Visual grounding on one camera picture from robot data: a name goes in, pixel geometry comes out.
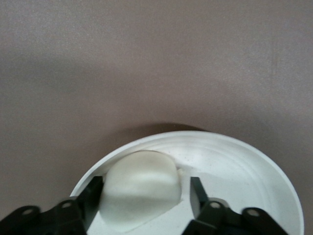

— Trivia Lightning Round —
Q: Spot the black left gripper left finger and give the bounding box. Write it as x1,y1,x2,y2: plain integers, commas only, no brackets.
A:
0,175,104,235

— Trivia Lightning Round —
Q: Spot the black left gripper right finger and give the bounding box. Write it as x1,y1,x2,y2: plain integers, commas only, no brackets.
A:
180,176,289,235

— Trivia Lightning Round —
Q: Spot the white steamed bun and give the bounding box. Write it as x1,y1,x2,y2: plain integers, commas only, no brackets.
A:
99,150,183,233

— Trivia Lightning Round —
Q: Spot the round white plate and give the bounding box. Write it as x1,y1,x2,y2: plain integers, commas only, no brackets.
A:
69,130,304,235

